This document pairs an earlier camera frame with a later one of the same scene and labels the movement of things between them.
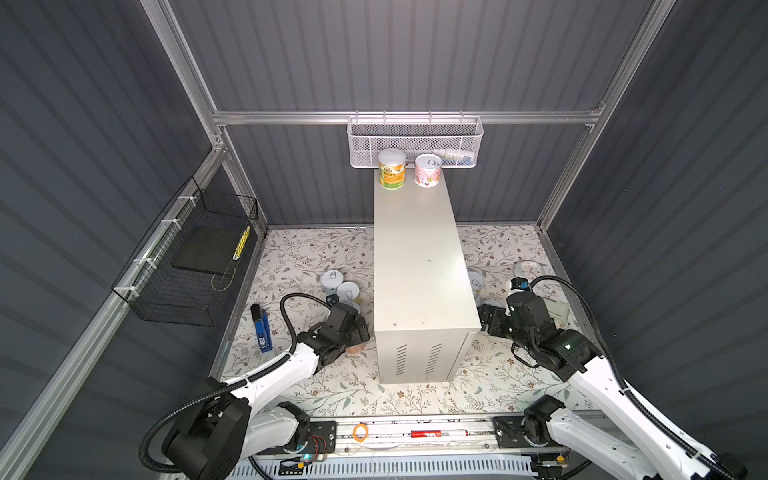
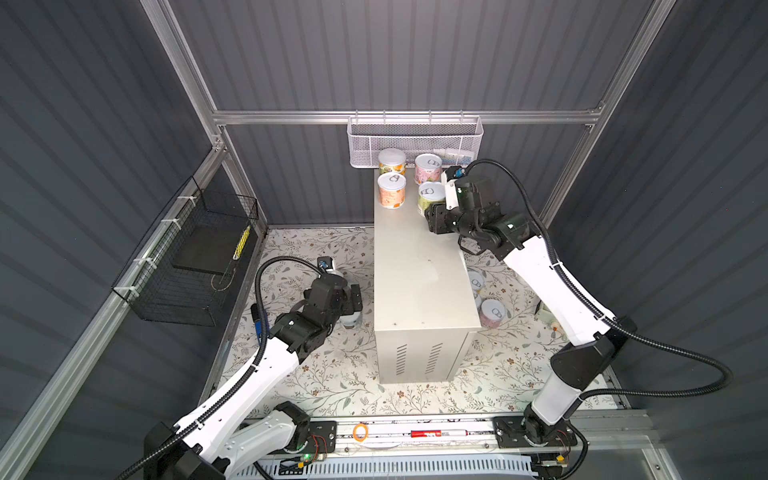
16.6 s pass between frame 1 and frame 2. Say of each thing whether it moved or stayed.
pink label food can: stayed
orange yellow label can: stayed
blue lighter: stayed
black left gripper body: moved
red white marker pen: stayed
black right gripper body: moved
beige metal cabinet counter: stayed
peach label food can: moved
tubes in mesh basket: stayed
